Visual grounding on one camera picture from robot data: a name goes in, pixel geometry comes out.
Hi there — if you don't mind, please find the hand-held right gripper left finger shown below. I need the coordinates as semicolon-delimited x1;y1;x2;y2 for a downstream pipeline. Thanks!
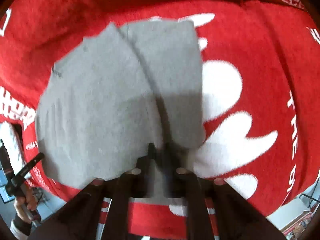
27;143;156;240

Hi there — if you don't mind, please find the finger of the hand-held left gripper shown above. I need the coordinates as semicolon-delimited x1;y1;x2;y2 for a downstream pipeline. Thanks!
14;152;46;181

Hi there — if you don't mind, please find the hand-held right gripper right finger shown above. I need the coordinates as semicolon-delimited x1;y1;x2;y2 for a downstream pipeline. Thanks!
159;143;286;240

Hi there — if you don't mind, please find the grey knit sweater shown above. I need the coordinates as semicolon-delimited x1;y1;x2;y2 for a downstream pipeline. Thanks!
35;20;206;198

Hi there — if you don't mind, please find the person's left forearm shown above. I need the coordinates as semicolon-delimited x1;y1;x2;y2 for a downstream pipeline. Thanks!
9;213;32;240

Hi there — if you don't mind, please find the person's left hand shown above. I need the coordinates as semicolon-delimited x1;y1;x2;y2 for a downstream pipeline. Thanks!
13;187;38;223

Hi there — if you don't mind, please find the white padded cloth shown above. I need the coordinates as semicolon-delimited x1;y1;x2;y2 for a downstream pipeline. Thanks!
0;122;26;180

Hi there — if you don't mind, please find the white board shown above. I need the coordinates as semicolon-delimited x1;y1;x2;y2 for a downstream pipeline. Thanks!
265;197;313;231

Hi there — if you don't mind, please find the red printed blanket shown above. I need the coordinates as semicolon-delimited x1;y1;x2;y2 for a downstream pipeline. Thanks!
0;0;320;240

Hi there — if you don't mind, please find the black metal frame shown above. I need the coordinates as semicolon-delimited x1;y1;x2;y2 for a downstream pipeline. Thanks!
299;192;320;207

